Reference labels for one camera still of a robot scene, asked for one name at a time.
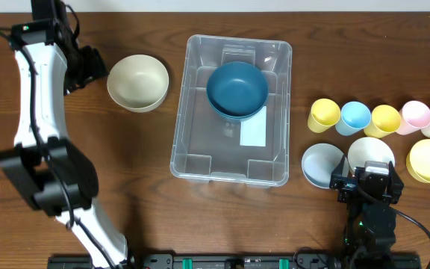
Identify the dark blue bowl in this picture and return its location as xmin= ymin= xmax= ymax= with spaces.
xmin=208 ymin=98 xmax=268 ymax=120
xmin=206 ymin=61 xmax=269 ymax=100

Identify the white label in container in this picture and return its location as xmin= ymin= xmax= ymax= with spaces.
xmin=240 ymin=106 xmax=267 ymax=147

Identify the clear plastic storage container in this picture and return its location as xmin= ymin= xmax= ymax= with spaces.
xmin=170 ymin=34 xmax=293 ymax=188

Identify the light blue small bowl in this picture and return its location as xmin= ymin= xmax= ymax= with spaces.
xmin=301 ymin=143 xmax=344 ymax=189

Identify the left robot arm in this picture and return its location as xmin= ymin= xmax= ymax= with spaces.
xmin=0 ymin=0 xmax=133 ymax=268

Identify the beige bowl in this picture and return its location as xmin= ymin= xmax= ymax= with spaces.
xmin=107 ymin=55 xmax=169 ymax=113

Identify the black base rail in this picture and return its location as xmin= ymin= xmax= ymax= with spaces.
xmin=46 ymin=253 xmax=422 ymax=269

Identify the pink cup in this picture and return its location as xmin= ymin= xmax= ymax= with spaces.
xmin=396 ymin=100 xmax=430 ymax=135

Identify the white small bowl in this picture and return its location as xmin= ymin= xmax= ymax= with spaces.
xmin=347 ymin=137 xmax=396 ymax=171

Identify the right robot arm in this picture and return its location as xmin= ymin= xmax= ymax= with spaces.
xmin=329 ymin=156 xmax=404 ymax=260

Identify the yellow cup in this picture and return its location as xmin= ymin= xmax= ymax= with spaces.
xmin=307 ymin=99 xmax=341 ymax=133
xmin=364 ymin=105 xmax=402 ymax=138

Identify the light blue cup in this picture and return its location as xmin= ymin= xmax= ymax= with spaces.
xmin=335 ymin=101 xmax=371 ymax=136

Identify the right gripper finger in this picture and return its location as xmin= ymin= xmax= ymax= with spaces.
xmin=331 ymin=155 xmax=346 ymax=179
xmin=388 ymin=161 xmax=403 ymax=187

